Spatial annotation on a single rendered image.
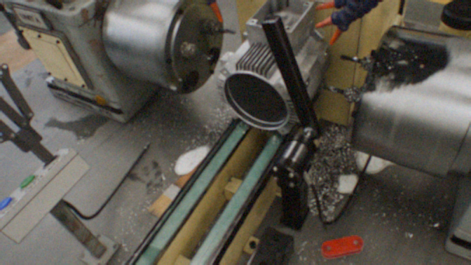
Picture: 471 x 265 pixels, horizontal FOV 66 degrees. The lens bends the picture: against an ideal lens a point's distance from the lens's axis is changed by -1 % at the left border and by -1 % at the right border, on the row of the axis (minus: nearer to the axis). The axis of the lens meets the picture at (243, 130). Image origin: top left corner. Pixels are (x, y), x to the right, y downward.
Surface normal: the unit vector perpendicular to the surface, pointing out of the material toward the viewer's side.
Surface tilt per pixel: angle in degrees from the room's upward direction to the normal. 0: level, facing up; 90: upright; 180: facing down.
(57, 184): 62
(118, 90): 90
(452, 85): 32
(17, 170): 0
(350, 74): 90
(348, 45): 90
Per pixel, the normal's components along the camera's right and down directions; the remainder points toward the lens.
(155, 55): -0.50, 0.41
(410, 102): -0.45, 0.11
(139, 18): -0.38, -0.14
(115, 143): -0.11, -0.66
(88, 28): 0.86, 0.30
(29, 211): 0.71, -0.04
